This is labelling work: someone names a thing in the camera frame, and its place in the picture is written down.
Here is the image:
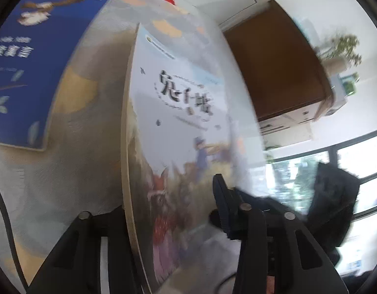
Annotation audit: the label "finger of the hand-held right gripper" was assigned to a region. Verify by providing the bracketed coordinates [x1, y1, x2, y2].
[236, 188, 310, 221]

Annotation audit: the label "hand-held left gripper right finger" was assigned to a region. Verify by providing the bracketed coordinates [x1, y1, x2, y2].
[212, 173, 345, 294]

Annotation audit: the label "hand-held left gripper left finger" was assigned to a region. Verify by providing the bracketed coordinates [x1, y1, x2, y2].
[26, 205, 145, 294]

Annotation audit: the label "white meadow picture book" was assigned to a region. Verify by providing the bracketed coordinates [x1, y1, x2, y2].
[121, 22, 270, 294]

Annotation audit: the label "navy book with bird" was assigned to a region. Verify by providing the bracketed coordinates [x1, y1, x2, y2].
[0, 0, 115, 152]

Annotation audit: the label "window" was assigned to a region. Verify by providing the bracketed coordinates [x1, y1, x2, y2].
[268, 129, 377, 279]

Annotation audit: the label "white microwave oven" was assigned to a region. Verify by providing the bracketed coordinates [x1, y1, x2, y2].
[325, 96, 348, 117]

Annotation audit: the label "green box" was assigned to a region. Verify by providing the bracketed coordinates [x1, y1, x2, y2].
[341, 73, 360, 95]

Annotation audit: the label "brown wooden cabinet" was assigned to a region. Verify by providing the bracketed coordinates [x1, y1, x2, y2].
[222, 0, 336, 132]

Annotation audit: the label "green plant sprigs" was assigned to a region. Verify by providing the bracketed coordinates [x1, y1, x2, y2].
[314, 32, 363, 68]

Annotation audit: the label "black cable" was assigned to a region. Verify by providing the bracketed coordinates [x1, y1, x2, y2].
[0, 176, 28, 294]

